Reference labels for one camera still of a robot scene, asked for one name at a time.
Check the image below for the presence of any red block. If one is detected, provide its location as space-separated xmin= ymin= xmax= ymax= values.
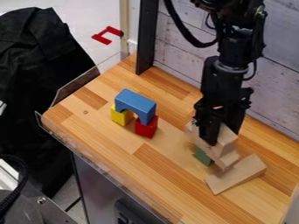
xmin=134 ymin=114 xmax=161 ymax=139

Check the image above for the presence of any wooden arch block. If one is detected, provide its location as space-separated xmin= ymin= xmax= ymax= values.
xmin=184 ymin=117 xmax=240 ymax=160

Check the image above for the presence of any blue arch block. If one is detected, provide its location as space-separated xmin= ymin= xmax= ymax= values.
xmin=113 ymin=87 xmax=158 ymax=127

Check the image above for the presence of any black jacket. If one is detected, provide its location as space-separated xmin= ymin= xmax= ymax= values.
xmin=0 ymin=6 xmax=97 ymax=200

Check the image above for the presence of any black upright post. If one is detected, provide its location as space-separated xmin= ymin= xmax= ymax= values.
xmin=134 ymin=0 xmax=161 ymax=76

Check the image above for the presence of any yellow block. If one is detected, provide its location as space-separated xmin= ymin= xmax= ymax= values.
xmin=109 ymin=104 xmax=136 ymax=127

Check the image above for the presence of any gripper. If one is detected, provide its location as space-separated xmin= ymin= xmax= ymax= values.
xmin=192 ymin=55 xmax=255 ymax=146

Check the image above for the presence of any green block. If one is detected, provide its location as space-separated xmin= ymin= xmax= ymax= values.
xmin=193 ymin=146 xmax=215 ymax=167

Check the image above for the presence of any black cable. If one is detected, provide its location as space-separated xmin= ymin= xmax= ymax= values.
xmin=162 ymin=0 xmax=220 ymax=49

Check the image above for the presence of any small wooden block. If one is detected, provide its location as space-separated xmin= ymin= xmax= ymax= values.
xmin=211 ymin=150 xmax=242 ymax=172

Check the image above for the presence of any red bracket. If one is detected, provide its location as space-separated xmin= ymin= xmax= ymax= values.
xmin=91 ymin=25 xmax=125 ymax=46

